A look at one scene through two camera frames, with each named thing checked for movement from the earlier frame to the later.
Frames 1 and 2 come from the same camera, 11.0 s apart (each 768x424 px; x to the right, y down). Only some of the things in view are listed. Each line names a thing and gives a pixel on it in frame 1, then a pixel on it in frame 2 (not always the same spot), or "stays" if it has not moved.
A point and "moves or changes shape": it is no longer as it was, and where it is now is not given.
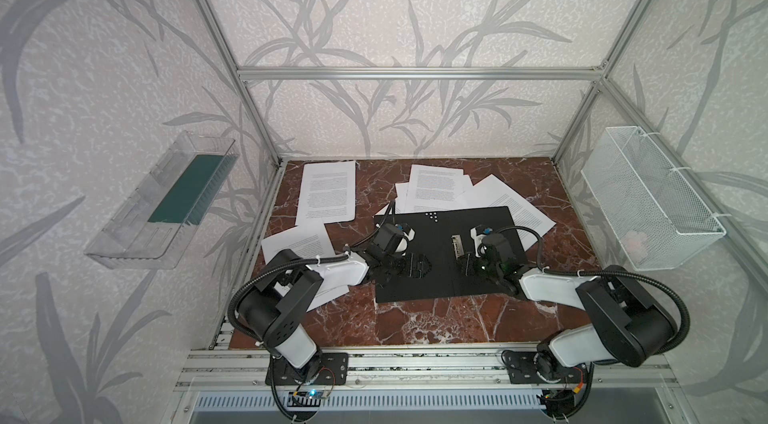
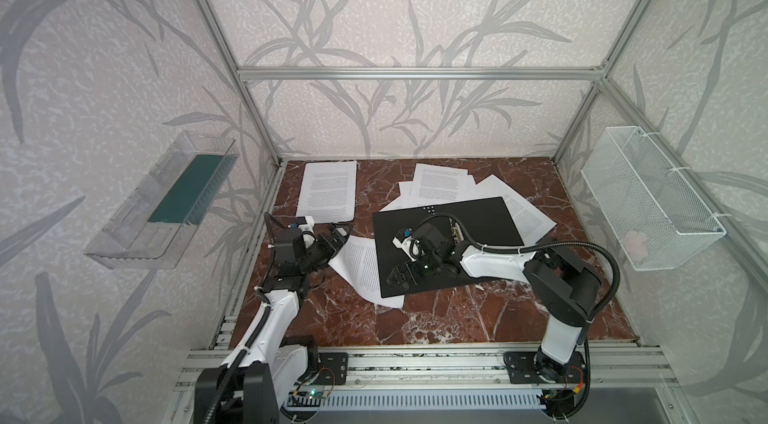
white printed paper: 307,242 moves or changes shape
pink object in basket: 636,244 stays
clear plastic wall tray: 150,225 stays
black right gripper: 477,264 -> 405,268
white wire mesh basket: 655,218 stays
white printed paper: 328,192 stays
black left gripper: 402,265 -> 324,242
